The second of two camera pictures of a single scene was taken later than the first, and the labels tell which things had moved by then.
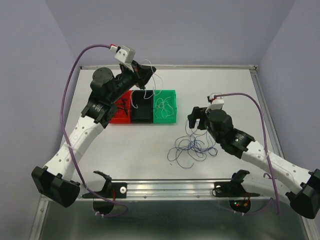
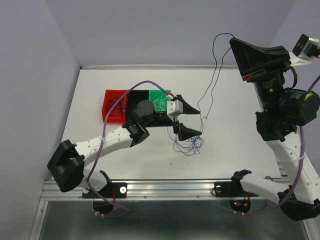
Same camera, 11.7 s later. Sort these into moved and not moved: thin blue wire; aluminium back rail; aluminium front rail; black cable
Moved: black cable; thin blue wire
Not moved: aluminium front rail; aluminium back rail
